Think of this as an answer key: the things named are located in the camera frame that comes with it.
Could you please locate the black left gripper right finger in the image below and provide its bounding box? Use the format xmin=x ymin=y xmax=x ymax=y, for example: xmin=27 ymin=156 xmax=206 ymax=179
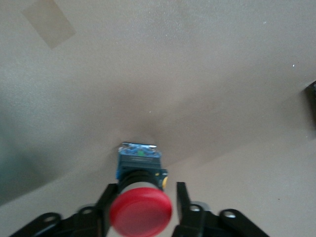
xmin=172 ymin=182 xmax=213 ymax=237

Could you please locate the red push button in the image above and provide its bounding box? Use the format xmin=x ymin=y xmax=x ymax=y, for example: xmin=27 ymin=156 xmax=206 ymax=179
xmin=109 ymin=141 xmax=174 ymax=237

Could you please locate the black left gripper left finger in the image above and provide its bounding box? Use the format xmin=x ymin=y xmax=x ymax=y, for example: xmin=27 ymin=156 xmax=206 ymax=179
xmin=74 ymin=183 xmax=119 ymax=237

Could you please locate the dark maroon cylindrical capacitor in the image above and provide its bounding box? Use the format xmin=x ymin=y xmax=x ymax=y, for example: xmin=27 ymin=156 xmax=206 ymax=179
xmin=303 ymin=80 xmax=316 ymax=141

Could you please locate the brown tape patch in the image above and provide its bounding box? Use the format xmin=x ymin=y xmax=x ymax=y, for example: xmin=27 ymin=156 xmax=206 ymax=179
xmin=20 ymin=0 xmax=77 ymax=49

